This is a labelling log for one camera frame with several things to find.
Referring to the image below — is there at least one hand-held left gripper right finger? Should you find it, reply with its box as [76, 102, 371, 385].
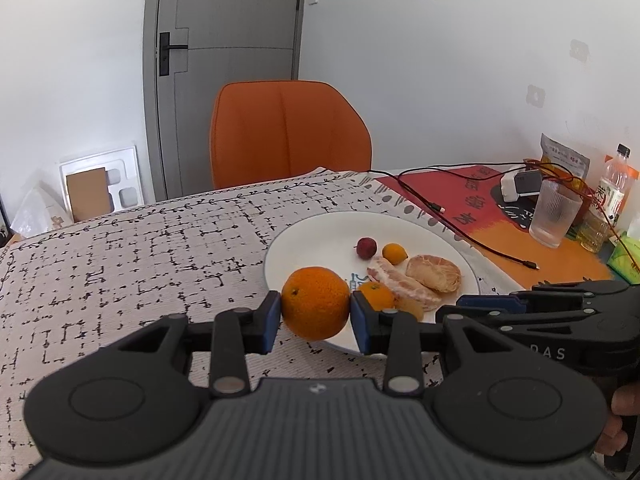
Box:
[349, 291, 521, 396]

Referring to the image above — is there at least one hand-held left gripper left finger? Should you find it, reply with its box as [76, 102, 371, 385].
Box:
[107, 290, 283, 396]

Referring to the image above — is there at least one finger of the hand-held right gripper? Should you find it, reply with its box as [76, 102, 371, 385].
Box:
[436, 307, 631, 341]
[456, 280, 630, 313]

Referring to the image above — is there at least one orange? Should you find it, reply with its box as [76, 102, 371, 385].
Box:
[359, 281, 397, 312]
[281, 266, 351, 341]

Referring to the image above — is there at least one brown round fruit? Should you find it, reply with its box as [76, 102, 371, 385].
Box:
[395, 297, 426, 322]

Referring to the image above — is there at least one pink curved pomelo segment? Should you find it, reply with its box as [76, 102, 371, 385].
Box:
[366, 256, 444, 312]

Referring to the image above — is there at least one beige pomelo segment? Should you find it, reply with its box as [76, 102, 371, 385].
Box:
[405, 255, 463, 293]

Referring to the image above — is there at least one white round plate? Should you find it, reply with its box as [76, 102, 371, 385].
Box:
[263, 211, 482, 357]

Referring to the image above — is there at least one person's right hand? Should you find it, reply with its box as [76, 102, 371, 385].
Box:
[595, 385, 640, 456]

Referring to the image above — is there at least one green tissue pack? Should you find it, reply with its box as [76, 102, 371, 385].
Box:
[607, 230, 640, 286]

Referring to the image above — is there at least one ribbed glass cup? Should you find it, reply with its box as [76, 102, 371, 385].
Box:
[529, 179, 583, 248]

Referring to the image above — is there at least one red orange printed mat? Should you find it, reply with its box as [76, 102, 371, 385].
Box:
[370, 162, 613, 286]

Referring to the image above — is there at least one white power adapter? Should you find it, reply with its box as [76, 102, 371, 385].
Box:
[500, 170, 546, 201]

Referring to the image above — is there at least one plastic drink bottle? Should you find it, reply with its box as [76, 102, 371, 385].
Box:
[577, 144, 640, 254]

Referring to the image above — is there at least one grey snack bag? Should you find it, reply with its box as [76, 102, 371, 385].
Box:
[539, 132, 591, 181]

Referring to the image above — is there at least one orange chair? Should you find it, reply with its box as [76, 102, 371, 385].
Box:
[210, 80, 373, 191]

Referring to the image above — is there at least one white foam packaging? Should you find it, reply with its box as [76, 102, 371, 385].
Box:
[56, 146, 146, 223]

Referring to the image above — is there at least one brown cardboard piece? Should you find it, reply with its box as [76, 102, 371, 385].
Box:
[65, 167, 112, 221]

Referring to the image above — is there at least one clear plastic bag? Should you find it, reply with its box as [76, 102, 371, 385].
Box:
[9, 185, 73, 241]

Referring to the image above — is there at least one grey door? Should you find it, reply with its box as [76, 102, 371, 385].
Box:
[142, 0, 308, 201]

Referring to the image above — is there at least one black cable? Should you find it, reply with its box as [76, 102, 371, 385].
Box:
[367, 162, 526, 213]

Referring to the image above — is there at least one black door handle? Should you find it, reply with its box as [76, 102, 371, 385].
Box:
[157, 31, 188, 77]

